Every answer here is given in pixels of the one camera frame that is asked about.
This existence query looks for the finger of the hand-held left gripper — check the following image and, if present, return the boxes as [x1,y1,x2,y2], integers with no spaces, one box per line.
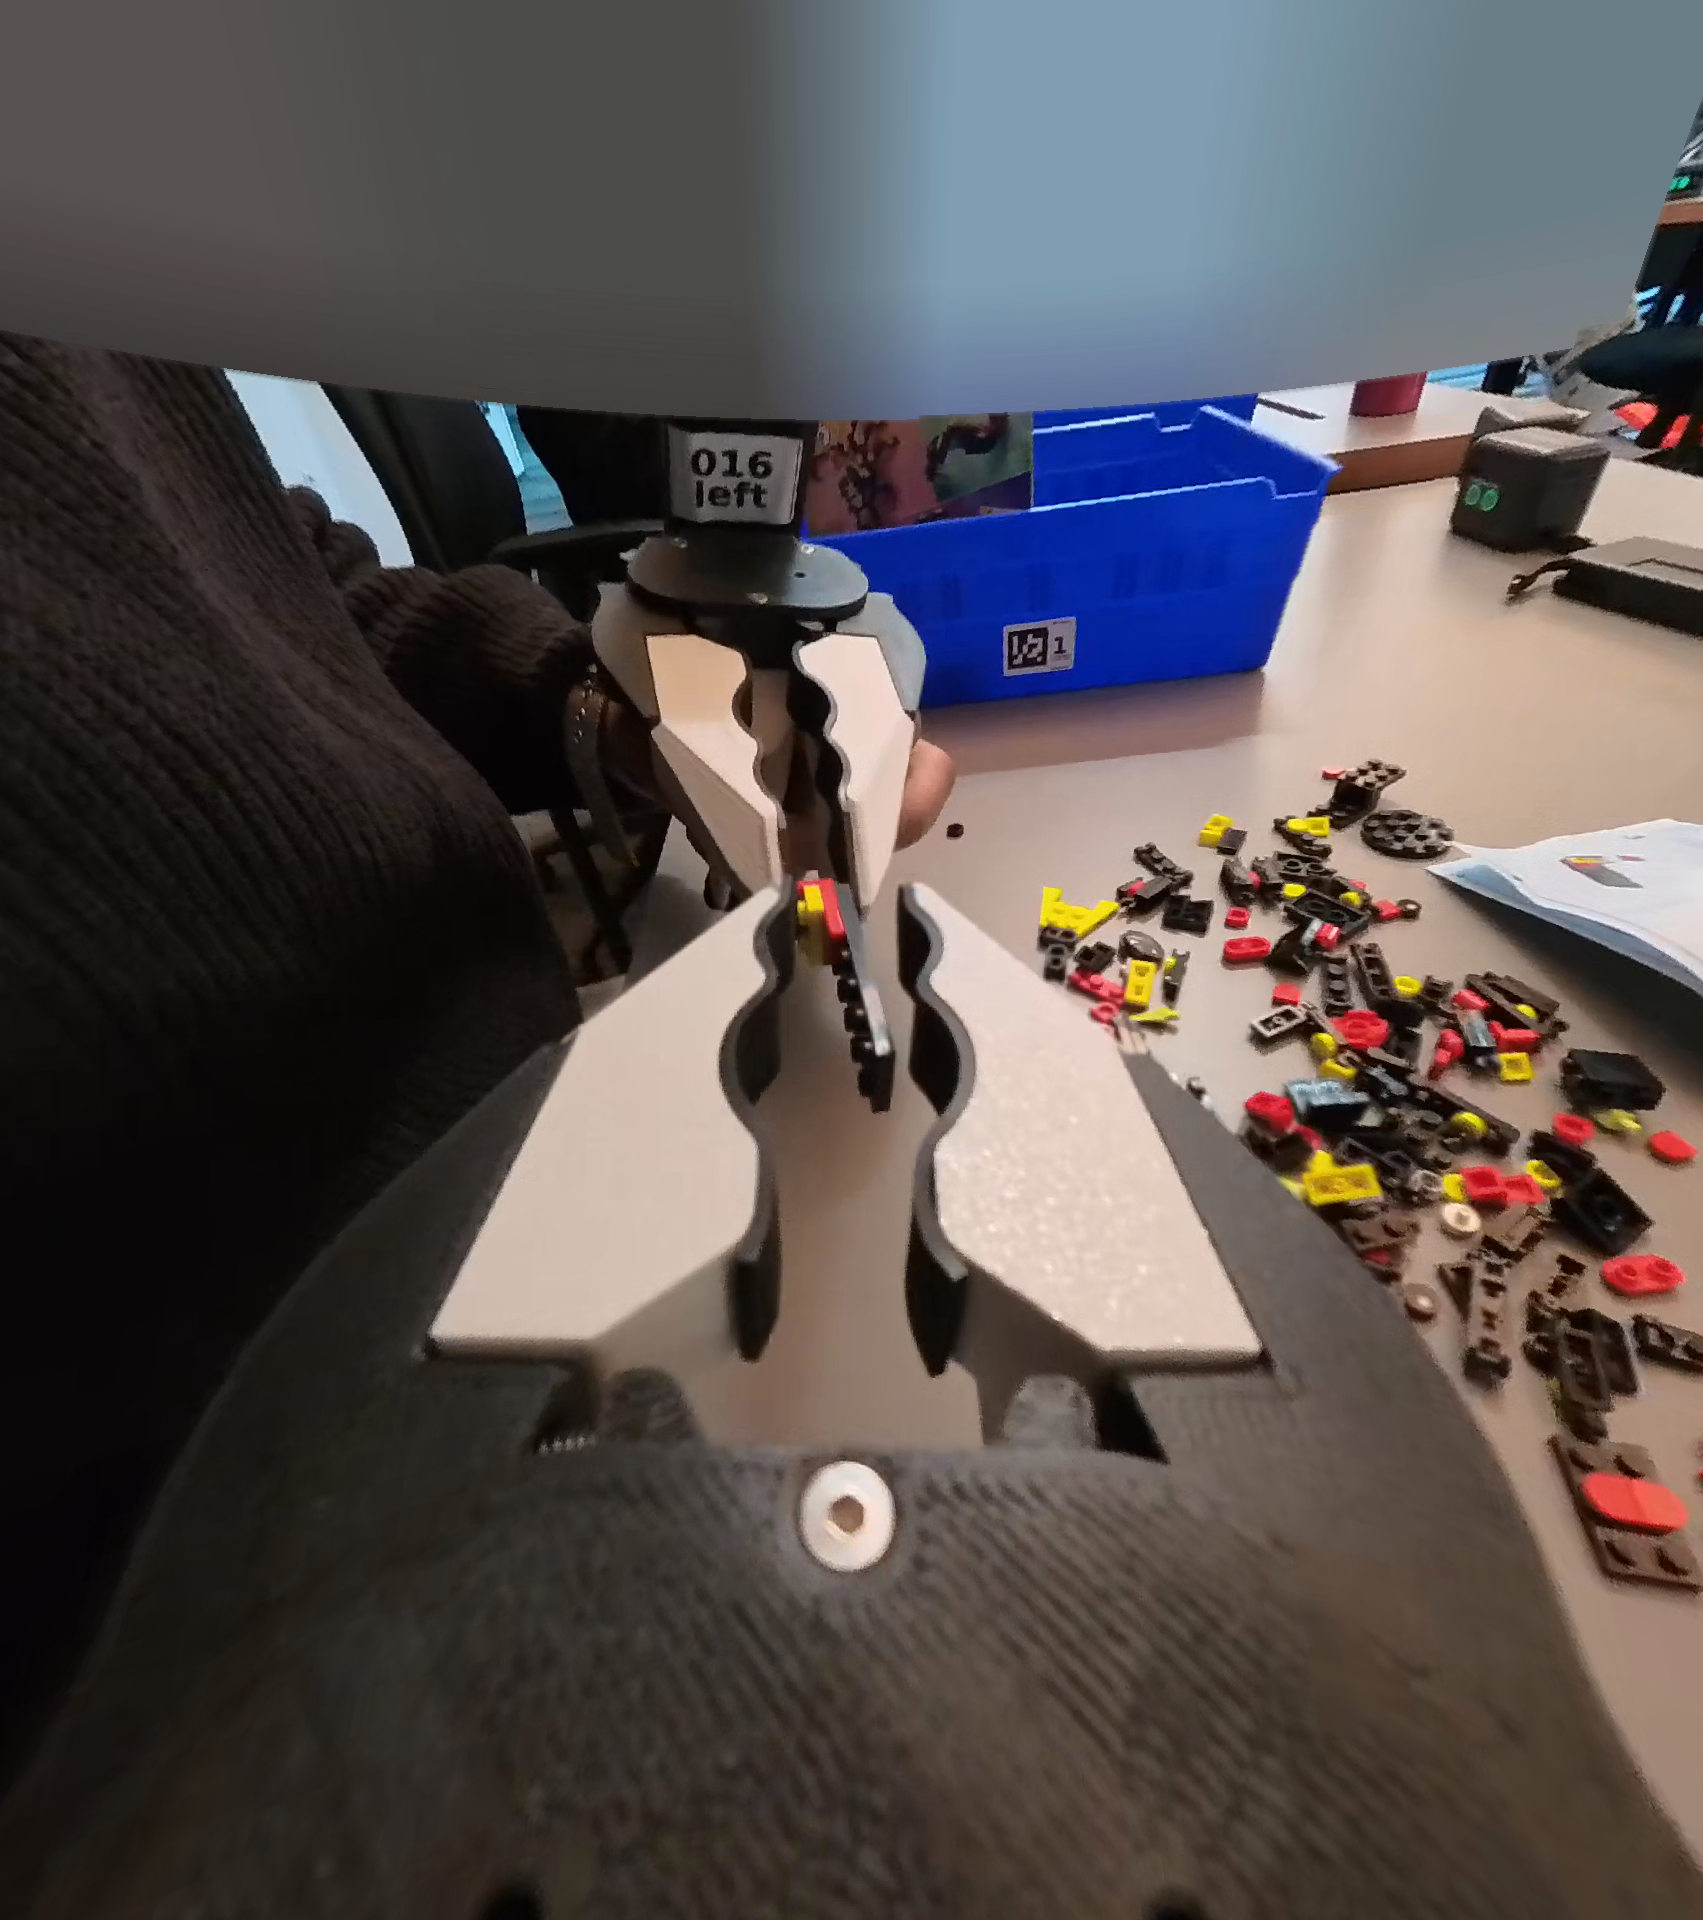
[645,633,787,902]
[790,636,919,909]

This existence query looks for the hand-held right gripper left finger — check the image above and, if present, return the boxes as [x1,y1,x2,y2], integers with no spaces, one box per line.
[428,883,801,1397]

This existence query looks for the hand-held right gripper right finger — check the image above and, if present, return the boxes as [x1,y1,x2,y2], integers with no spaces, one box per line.
[898,883,1270,1412]

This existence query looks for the black beam lego assembly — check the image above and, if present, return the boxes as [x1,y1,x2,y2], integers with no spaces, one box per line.
[790,873,897,1117]

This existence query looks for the pile of loose lego pieces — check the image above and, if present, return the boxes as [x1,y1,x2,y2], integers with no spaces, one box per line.
[1034,758,1703,1596]

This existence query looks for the lego instruction booklet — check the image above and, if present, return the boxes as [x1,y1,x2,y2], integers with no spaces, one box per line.
[1428,817,1703,1162]

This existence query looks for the person's left hand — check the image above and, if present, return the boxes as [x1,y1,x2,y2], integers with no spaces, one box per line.
[898,735,957,850]

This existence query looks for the colourful printed box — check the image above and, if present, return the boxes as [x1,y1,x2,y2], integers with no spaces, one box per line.
[805,414,1037,534]

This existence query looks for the blue plastic bin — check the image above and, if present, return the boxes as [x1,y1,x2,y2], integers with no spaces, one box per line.
[805,393,1341,711]

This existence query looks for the black box green logo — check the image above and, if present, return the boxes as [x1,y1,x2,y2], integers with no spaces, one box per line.
[1447,429,1610,553]

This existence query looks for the black flat case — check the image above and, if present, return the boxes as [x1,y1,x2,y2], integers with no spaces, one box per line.
[1546,534,1703,652]

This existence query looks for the black office chair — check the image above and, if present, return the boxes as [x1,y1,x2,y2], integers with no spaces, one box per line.
[1570,194,1703,457]

